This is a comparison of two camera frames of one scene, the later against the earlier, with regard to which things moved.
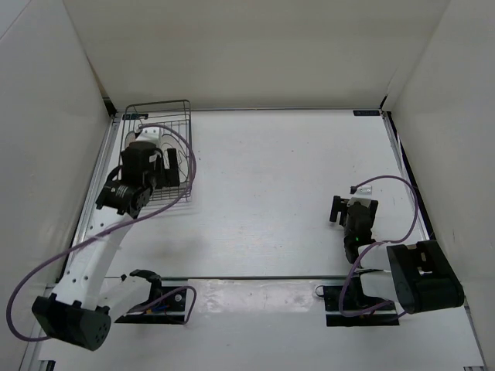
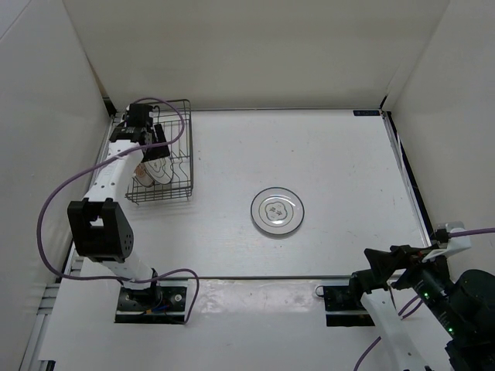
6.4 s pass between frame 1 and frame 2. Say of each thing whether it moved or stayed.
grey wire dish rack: stayed
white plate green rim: moved
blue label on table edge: stayed
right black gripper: moved
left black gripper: moved
